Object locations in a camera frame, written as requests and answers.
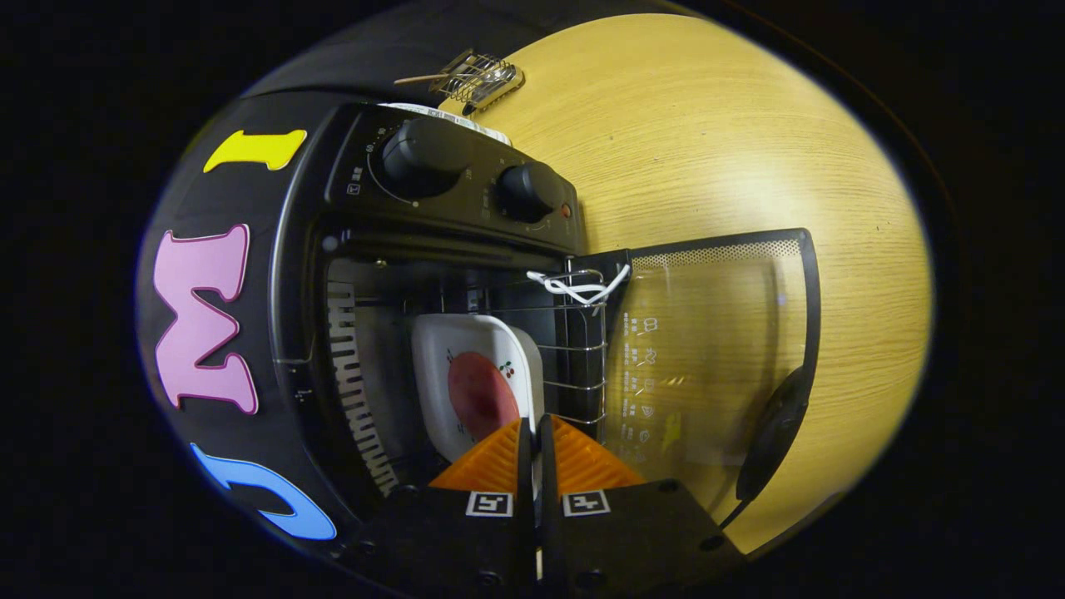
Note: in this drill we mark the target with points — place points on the wooden stick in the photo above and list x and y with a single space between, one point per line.
416 79

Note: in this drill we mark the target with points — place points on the black toaster oven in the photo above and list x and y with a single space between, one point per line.
474 208

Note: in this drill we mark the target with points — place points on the pink ham slice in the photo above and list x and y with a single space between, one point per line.
481 395

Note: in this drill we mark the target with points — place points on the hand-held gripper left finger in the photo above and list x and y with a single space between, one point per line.
466 541

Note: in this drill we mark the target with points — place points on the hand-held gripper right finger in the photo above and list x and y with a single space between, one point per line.
616 541

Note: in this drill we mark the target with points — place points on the white square plate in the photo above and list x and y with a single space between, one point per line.
433 349

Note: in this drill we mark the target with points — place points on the white bottle with green label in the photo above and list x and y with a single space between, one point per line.
466 122

